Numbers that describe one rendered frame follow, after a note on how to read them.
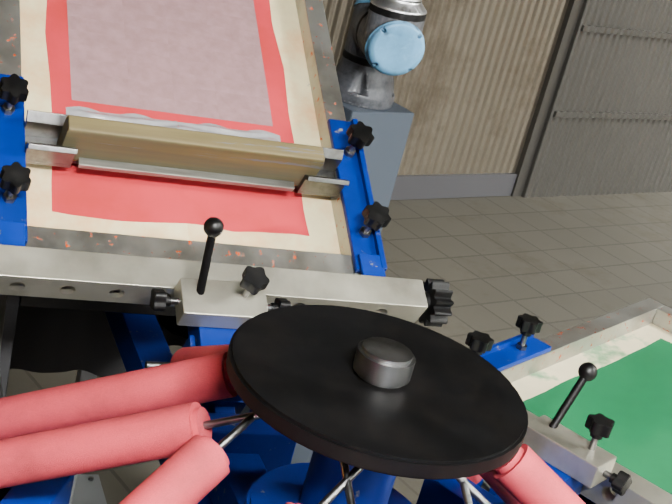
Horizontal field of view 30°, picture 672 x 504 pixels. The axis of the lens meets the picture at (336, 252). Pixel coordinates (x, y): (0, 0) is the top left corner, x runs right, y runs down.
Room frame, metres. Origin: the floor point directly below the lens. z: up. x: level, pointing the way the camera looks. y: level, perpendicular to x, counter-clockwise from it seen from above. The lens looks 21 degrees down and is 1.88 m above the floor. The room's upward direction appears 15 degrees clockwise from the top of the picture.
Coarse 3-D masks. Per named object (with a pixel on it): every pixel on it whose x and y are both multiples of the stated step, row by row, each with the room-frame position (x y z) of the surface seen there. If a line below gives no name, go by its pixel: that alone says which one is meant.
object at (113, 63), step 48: (48, 0) 2.03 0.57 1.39; (96, 0) 2.08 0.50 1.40; (144, 0) 2.13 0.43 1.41; (48, 48) 1.95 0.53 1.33; (96, 48) 2.00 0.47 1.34; (144, 48) 2.04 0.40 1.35; (96, 96) 1.92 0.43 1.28; (144, 96) 1.96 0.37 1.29; (96, 192) 1.77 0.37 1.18; (144, 192) 1.81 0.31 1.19
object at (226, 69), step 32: (192, 0) 2.18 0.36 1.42; (224, 0) 2.22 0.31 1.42; (256, 0) 2.26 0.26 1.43; (192, 32) 2.12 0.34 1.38; (224, 32) 2.16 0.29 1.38; (256, 32) 2.19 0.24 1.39; (192, 64) 2.06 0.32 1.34; (224, 64) 2.10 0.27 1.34; (256, 64) 2.13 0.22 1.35; (192, 96) 2.01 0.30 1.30; (224, 96) 2.04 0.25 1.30; (256, 96) 2.07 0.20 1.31; (256, 128) 2.01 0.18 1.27; (288, 128) 2.04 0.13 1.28; (192, 192) 1.85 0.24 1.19; (224, 192) 1.87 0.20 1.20; (256, 192) 1.90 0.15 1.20; (288, 192) 1.93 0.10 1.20; (224, 224) 1.82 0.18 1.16; (256, 224) 1.85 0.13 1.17; (288, 224) 1.88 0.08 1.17
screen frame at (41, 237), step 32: (0, 0) 1.94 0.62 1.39; (320, 0) 2.28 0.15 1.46; (0, 32) 1.89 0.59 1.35; (320, 32) 2.22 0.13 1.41; (0, 64) 1.84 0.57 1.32; (320, 64) 2.15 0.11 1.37; (320, 96) 2.10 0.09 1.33; (320, 128) 2.07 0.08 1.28; (160, 256) 1.68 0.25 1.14; (192, 256) 1.71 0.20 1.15; (224, 256) 1.73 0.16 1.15; (256, 256) 1.76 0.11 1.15; (288, 256) 1.79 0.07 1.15; (320, 256) 1.81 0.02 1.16
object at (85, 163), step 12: (84, 168) 1.76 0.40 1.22; (96, 168) 1.76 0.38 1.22; (108, 168) 1.77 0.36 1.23; (120, 168) 1.78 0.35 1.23; (132, 168) 1.79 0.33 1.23; (144, 168) 1.80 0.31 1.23; (156, 168) 1.81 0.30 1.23; (168, 168) 1.82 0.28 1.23; (192, 180) 1.83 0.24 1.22; (204, 180) 1.83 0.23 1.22; (216, 180) 1.84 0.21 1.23; (228, 180) 1.85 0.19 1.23; (240, 180) 1.86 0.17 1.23; (252, 180) 1.87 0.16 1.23; (264, 180) 1.88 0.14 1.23; (276, 180) 1.89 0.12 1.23
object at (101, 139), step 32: (64, 128) 1.74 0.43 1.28; (96, 128) 1.74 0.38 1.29; (128, 128) 1.76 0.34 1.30; (160, 128) 1.79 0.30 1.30; (128, 160) 1.79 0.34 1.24; (160, 160) 1.80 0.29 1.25; (192, 160) 1.82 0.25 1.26; (224, 160) 1.83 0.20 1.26; (256, 160) 1.85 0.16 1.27; (288, 160) 1.86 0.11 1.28; (320, 160) 1.88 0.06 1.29
